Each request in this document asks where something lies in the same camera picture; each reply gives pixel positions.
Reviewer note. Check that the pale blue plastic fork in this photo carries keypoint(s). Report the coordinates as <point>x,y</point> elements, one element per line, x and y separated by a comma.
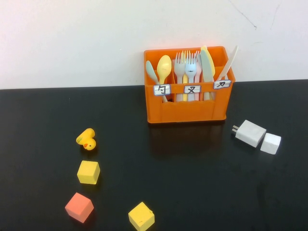
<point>190,68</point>

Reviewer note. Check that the pale green plastic knife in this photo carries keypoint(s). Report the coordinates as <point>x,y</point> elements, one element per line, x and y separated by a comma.
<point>206,67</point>

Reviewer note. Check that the orange plastic cutlery holder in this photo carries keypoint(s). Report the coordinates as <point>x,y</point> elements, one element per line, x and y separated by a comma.
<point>187,113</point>

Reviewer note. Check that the paper label spoon character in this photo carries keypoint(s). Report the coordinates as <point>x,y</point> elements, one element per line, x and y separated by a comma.
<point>162,90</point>

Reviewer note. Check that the yellow plastic fork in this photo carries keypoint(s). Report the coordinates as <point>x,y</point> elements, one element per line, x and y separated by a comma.
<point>185,84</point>

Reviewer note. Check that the pale green plastic spoon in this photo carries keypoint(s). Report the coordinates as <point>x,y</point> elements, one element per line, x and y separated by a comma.
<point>150,69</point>

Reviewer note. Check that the paper label fork character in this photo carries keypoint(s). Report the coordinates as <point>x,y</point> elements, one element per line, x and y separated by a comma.
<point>192,89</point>

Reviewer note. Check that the yellow plastic spoon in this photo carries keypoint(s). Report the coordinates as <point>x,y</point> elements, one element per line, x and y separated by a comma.
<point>164,65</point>

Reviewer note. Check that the grey-green plastic fork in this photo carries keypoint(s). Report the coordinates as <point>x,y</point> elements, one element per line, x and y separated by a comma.
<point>178,69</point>

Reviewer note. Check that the yellow rubber duck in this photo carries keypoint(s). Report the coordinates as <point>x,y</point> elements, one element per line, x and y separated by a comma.
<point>87,139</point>

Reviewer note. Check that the paper label knife character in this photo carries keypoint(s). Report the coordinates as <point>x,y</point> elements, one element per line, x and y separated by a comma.
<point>222,84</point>

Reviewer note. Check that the yellow plastic knife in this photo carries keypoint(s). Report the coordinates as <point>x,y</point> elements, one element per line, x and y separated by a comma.
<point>211,60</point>

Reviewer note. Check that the yellow foam cube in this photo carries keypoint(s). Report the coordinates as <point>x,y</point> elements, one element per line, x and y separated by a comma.
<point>88,172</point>

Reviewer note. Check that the cream white plastic knife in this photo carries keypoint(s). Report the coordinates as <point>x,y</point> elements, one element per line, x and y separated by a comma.
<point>228,63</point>

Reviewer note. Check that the yellow foam cube chipped corner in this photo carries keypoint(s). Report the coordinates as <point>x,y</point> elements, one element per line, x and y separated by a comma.
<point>141,217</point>

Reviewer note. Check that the orange foam cube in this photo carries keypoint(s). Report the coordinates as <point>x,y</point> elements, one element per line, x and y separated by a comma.
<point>79,207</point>

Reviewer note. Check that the white cube block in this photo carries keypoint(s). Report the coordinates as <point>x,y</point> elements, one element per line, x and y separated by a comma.
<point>270,143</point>

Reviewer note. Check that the white USB wall charger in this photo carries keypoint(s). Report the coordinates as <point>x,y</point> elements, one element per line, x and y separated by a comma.
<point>250,133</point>

